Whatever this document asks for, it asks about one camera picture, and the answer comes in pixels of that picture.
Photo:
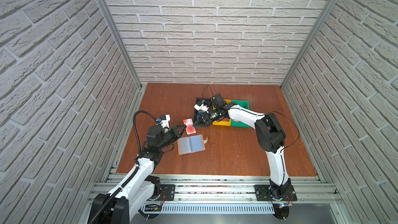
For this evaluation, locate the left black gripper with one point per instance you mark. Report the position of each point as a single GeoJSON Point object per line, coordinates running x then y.
{"type": "Point", "coordinates": [176, 131]}

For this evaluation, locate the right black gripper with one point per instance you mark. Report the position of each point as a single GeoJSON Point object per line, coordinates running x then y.
{"type": "Point", "coordinates": [207, 117]}

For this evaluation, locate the tan leather card holder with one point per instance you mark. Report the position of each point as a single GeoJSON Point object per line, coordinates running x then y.
{"type": "Point", "coordinates": [191, 144]}

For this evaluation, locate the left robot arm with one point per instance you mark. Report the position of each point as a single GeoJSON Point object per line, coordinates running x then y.
{"type": "Point", "coordinates": [120, 204]}

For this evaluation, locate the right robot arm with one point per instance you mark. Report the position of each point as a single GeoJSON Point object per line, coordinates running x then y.
{"type": "Point", "coordinates": [269, 132]}

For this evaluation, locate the black storage bin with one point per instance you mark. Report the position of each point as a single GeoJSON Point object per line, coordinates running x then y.
{"type": "Point", "coordinates": [199, 121]}

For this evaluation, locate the yellow storage bin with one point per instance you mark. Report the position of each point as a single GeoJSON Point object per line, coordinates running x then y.
{"type": "Point", "coordinates": [223, 121]}

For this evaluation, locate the green storage bin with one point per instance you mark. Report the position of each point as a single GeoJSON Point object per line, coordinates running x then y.
{"type": "Point", "coordinates": [236, 123]}

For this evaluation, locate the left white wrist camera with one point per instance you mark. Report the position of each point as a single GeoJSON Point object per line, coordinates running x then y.
{"type": "Point", "coordinates": [163, 121]}

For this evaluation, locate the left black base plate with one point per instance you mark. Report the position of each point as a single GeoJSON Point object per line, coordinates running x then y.
{"type": "Point", "coordinates": [163, 192]}

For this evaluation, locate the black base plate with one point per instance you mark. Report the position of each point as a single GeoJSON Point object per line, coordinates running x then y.
{"type": "Point", "coordinates": [163, 192]}
{"type": "Point", "coordinates": [274, 193]}

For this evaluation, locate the aluminium rail frame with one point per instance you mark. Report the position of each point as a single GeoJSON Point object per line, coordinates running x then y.
{"type": "Point", "coordinates": [207, 194]}

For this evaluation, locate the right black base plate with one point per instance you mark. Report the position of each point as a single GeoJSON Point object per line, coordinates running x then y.
{"type": "Point", "coordinates": [274, 193]}

